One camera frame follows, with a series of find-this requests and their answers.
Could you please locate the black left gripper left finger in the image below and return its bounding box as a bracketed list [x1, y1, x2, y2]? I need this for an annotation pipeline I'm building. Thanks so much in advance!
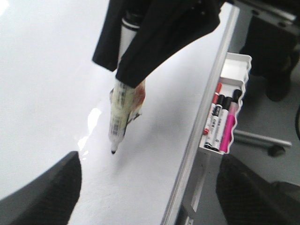
[0, 151, 82, 225]

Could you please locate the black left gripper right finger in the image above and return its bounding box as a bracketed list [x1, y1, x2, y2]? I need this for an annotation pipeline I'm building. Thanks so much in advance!
[217, 154, 300, 225]

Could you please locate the white black whiteboard marker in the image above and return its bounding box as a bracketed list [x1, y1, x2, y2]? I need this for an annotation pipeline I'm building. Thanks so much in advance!
[109, 10, 145, 154]

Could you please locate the pink highlighter marker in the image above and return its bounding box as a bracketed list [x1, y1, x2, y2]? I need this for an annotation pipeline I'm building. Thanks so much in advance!
[219, 89, 242, 154]

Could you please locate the red capped marker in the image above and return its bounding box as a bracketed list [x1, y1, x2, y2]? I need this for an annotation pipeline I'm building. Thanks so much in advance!
[203, 82, 222, 135]

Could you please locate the black capped white marker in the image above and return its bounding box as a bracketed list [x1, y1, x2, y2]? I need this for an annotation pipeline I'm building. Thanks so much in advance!
[204, 94, 225, 149]

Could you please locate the white marker tray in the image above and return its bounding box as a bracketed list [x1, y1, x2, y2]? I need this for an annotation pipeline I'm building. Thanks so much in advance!
[199, 52, 252, 156]

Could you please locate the black office chair base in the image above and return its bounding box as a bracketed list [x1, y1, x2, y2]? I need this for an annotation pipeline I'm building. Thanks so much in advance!
[231, 0, 300, 157]

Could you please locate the grey whiteboard stand bracket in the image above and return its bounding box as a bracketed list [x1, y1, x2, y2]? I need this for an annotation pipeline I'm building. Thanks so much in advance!
[175, 151, 210, 225]

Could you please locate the white whiteboard with aluminium frame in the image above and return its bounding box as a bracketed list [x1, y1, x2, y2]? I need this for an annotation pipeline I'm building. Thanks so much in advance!
[0, 0, 239, 225]

